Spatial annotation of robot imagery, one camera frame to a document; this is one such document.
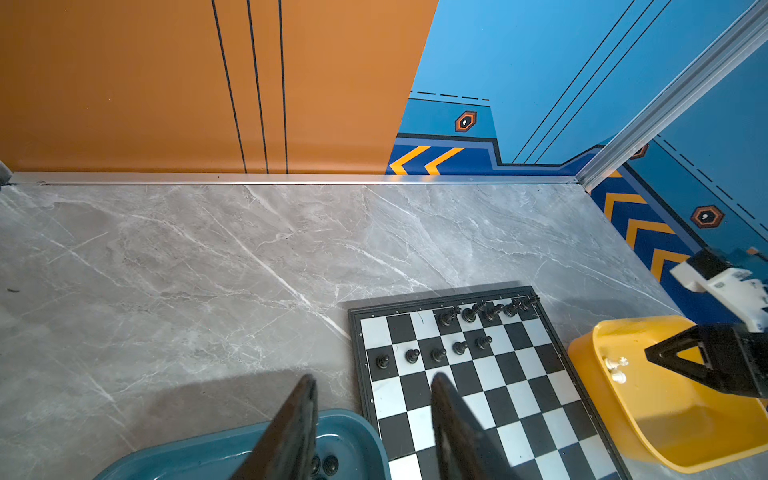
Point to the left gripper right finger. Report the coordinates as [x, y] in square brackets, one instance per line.
[463, 449]

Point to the black white chessboard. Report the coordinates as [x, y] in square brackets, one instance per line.
[546, 427]

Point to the yellow plastic tray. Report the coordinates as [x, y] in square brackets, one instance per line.
[659, 416]

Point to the teal plastic tray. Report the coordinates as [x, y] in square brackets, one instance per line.
[218, 455]

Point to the white chess pieces in tray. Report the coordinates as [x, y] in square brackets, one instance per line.
[615, 369]

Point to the black chess pieces in tray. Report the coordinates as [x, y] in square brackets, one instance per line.
[324, 467]

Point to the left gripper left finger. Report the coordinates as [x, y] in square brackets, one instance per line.
[287, 447]

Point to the black chess pieces on board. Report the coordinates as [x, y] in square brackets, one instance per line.
[504, 337]

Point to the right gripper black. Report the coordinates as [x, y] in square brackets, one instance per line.
[738, 363]

